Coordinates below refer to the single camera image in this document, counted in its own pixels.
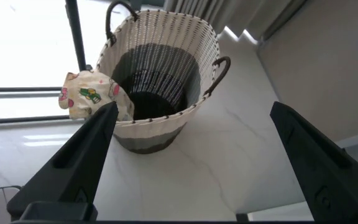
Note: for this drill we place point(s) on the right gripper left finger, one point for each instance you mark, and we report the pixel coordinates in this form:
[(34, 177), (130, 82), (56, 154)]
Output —
[(67, 180)]

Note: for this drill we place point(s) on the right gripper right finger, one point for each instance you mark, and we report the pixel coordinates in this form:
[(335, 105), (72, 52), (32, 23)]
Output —
[(337, 180)]

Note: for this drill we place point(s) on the black clothes rack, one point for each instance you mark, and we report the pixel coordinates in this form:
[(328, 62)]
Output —
[(75, 31)]

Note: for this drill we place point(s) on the white laundry basket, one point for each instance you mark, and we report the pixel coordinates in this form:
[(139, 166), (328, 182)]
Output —
[(166, 31)]

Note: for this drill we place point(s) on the cream printed garment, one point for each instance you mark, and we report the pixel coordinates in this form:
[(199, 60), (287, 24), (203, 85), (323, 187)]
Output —
[(85, 90)]

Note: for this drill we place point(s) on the beige curtain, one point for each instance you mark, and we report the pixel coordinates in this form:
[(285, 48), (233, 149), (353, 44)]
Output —
[(197, 9)]

